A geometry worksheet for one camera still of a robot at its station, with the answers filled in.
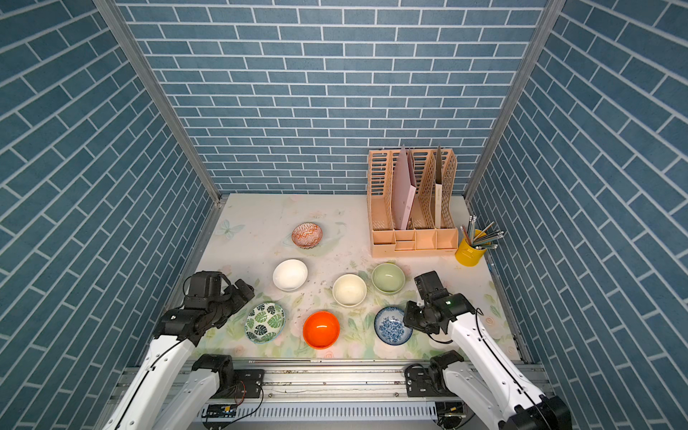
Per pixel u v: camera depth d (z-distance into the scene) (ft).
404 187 3.25
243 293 2.40
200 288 1.93
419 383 2.42
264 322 2.77
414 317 2.35
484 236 3.10
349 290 2.99
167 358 1.56
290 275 3.06
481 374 1.56
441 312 1.85
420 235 3.16
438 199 2.92
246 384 2.40
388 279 3.06
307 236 3.45
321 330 2.71
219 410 2.36
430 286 2.10
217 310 2.18
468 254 3.07
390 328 2.73
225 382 2.15
